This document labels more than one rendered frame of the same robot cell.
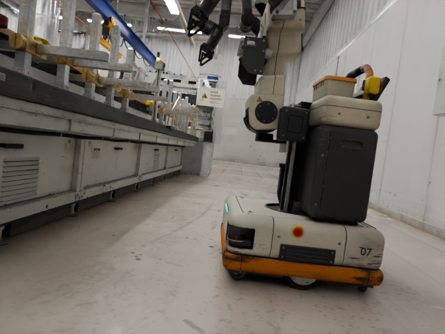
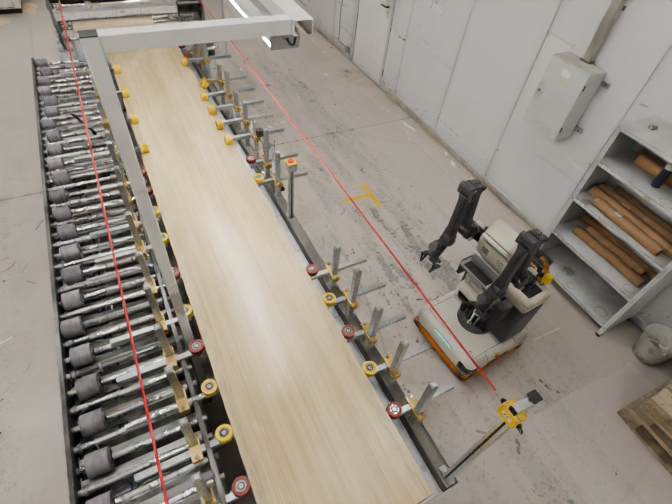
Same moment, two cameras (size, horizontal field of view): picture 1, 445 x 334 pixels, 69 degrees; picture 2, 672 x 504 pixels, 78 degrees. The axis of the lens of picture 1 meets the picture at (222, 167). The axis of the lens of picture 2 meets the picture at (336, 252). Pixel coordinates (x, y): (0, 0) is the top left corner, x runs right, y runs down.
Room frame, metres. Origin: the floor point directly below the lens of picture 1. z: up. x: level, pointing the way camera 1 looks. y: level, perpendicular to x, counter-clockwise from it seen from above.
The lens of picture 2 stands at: (0.69, 1.68, 2.98)
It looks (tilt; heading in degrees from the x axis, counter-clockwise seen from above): 48 degrees down; 325
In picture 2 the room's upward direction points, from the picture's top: 8 degrees clockwise
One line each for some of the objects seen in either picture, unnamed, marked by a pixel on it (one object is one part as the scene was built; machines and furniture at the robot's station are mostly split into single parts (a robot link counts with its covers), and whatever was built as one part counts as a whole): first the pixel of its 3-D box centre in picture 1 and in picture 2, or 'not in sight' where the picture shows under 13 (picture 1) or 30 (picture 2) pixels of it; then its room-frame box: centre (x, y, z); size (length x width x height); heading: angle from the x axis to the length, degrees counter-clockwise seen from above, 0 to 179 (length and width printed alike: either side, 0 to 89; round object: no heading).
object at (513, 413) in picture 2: not in sight; (473, 447); (0.81, 0.77, 1.20); 0.15 x 0.12 x 1.00; 178
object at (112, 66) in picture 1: (81, 63); (397, 360); (1.41, 0.65, 0.82); 0.43 x 0.03 x 0.04; 88
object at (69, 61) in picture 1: (67, 60); (391, 366); (1.39, 0.71, 0.83); 0.14 x 0.06 x 0.05; 178
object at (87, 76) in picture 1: (93, 79); (368, 333); (1.64, 0.70, 0.81); 0.14 x 0.06 x 0.05; 178
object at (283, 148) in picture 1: (272, 124); (483, 303); (1.54, -0.21, 0.68); 0.28 x 0.27 x 0.25; 2
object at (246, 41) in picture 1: (253, 57); (479, 275); (1.60, -0.08, 0.99); 0.28 x 0.16 x 0.22; 2
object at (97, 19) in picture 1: (92, 63); (372, 329); (1.62, 0.70, 0.88); 0.04 x 0.04 x 0.48; 88
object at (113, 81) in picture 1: (104, 81); (374, 328); (1.66, 0.64, 0.80); 0.43 x 0.03 x 0.04; 88
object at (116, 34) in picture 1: (112, 67); (353, 294); (1.87, 0.69, 0.92); 0.04 x 0.04 x 0.48; 88
